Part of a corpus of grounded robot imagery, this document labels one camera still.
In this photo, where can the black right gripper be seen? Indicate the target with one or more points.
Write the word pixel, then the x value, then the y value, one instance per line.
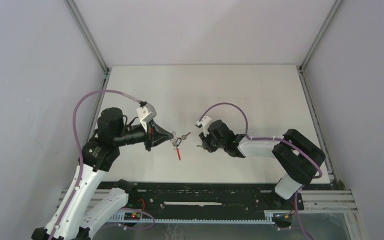
pixel 205 142

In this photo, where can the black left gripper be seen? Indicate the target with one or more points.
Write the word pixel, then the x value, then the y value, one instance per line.
pixel 151 140

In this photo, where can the red-handled metal key holder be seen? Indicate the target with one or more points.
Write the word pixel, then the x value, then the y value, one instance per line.
pixel 176 149

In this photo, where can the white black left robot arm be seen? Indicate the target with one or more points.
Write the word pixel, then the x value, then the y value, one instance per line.
pixel 72 220

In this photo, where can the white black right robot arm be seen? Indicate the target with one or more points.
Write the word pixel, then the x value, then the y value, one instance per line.
pixel 300 158

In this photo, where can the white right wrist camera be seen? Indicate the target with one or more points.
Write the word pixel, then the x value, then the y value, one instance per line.
pixel 204 124

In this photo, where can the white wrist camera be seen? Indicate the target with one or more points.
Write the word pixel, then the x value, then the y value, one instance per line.
pixel 204 124
pixel 145 113

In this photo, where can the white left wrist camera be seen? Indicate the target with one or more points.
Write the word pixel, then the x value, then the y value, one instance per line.
pixel 145 113

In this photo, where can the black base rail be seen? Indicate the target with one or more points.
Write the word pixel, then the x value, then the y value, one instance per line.
pixel 211 201

